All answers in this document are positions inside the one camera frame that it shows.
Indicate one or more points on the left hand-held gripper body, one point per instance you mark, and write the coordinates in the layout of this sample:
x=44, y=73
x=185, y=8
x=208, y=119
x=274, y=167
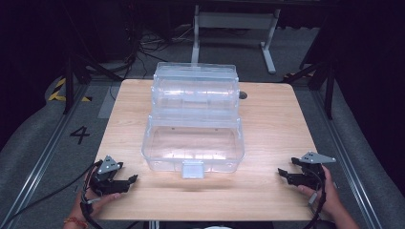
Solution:
x=106, y=183

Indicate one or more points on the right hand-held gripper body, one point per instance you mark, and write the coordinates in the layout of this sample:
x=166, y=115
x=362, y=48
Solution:
x=310, y=173

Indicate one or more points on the clear plastic storage box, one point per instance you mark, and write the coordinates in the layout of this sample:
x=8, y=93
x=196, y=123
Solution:
x=192, y=144

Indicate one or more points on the person's left hand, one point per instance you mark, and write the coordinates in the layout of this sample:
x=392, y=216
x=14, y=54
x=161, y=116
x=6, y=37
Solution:
x=92, y=203

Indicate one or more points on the person's right hand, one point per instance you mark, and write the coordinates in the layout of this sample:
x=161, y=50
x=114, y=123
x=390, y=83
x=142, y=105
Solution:
x=329, y=197

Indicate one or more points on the black metal stand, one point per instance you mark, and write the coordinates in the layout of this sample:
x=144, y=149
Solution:
x=328, y=86
x=71, y=79

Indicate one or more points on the dark round table grommet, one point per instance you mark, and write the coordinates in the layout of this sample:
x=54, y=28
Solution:
x=243, y=95

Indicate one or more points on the yellow black floor tape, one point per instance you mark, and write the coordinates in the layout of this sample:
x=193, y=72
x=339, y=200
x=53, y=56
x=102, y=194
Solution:
x=59, y=92

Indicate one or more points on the aluminium floor rail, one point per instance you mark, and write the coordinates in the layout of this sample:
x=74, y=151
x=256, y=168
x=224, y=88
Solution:
x=41, y=159
x=347, y=162

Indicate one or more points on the white metal desk frame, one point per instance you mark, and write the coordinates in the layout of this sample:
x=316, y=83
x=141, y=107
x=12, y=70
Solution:
x=234, y=20

